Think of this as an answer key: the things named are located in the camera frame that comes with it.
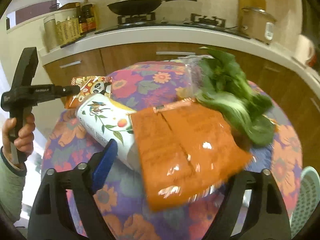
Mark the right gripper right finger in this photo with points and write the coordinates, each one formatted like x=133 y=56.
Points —
x=266 y=217

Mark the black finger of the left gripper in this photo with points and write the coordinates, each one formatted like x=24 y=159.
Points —
x=70 y=91

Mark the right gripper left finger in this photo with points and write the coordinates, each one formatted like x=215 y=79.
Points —
x=50 y=216

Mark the orange snack bag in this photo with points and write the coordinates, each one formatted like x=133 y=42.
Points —
x=185 y=151

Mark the green left sleeve forearm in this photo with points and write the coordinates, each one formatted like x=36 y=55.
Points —
x=12 y=180

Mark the wooden kitchen cabinets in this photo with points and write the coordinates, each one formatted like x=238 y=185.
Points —
x=290 y=84

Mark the person's left hand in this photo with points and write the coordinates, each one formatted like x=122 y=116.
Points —
x=23 y=143

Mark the panda print snack packet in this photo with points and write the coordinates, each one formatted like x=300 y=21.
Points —
x=88 y=85

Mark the light blue perforated basket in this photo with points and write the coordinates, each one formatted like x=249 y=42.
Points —
x=308 y=198

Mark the white floral paper cup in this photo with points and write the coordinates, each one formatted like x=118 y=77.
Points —
x=105 y=119

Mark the metal canister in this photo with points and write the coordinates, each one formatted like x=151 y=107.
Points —
x=51 y=37

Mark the wicker basket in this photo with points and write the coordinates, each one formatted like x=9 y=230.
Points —
x=68 y=30

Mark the floral tablecloth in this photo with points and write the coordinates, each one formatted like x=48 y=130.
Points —
x=122 y=201

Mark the dark sauce bottle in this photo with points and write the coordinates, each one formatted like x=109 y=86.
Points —
x=89 y=14

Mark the black wok with lid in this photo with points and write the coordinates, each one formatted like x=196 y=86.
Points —
x=137 y=7

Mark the clear plastic bag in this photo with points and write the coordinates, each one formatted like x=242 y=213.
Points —
x=196 y=76

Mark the green leafy vegetable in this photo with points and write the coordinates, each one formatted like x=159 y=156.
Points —
x=224 y=88

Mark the black gas stove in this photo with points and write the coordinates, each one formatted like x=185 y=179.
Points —
x=194 y=21

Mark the white electric kettle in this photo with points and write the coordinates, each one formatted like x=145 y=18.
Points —
x=305 y=52

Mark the brown rice cooker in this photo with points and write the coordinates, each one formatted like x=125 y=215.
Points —
x=258 y=24

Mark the wooden cutting board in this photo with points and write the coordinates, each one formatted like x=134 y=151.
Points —
x=261 y=4

